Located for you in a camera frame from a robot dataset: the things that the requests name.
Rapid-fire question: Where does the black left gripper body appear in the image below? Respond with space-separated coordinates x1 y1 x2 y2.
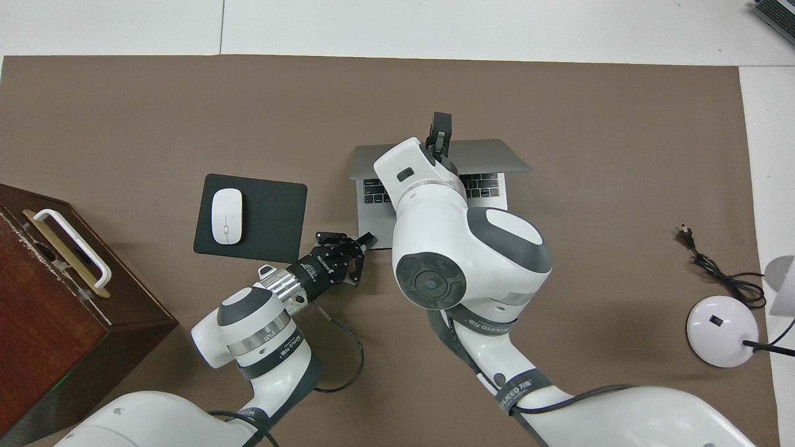
292 245 361 297

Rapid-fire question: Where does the grey Apple laptop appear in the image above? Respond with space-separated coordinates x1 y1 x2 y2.
350 138 532 250

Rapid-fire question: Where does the black mouse pad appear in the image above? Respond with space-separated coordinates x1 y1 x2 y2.
193 173 308 264

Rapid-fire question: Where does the white computer mouse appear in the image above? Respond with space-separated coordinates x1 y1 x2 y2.
211 188 243 245

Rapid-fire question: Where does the brown table mat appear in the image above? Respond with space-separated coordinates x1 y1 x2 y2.
0 55 780 447

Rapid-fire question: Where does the dark brown wooden box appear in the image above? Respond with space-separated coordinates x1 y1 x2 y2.
0 183 179 447

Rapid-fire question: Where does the white desk lamp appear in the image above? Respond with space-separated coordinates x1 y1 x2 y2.
686 255 795 368

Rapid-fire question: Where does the grey ribbed device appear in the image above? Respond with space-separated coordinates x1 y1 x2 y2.
748 0 795 44

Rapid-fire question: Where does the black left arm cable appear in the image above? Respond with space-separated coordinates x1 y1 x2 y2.
208 301 365 447

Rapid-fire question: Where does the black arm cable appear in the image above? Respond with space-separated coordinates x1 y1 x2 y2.
208 301 365 447
509 384 634 415

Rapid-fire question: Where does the white box handle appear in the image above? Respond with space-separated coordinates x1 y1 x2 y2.
32 209 111 289

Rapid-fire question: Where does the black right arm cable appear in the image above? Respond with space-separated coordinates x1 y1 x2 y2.
509 384 634 415

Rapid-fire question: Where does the brass handle plate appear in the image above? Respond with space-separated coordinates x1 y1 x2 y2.
23 210 111 299

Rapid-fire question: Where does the black lamp power cable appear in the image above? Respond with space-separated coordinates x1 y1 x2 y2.
676 225 768 309

